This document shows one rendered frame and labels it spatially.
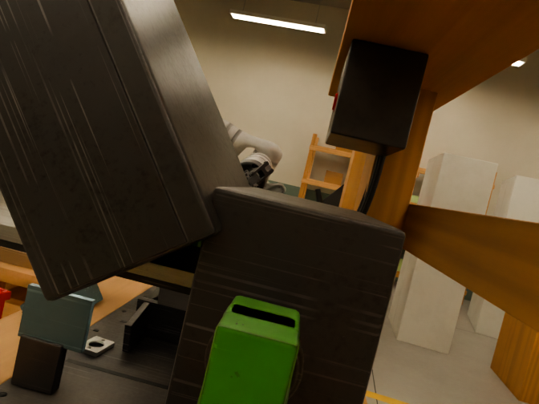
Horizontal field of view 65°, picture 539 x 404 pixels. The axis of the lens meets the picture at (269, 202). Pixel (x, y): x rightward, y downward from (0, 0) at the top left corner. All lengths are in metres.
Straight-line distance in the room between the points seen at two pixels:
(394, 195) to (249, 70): 7.58
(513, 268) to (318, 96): 7.64
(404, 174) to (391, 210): 0.08
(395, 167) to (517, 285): 0.48
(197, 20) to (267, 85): 1.91
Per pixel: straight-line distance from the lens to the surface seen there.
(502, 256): 0.49
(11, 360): 0.79
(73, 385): 0.72
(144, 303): 0.86
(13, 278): 1.38
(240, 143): 1.04
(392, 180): 0.88
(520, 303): 0.45
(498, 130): 8.29
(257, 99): 8.18
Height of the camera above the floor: 1.26
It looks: 3 degrees down
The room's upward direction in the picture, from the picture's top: 13 degrees clockwise
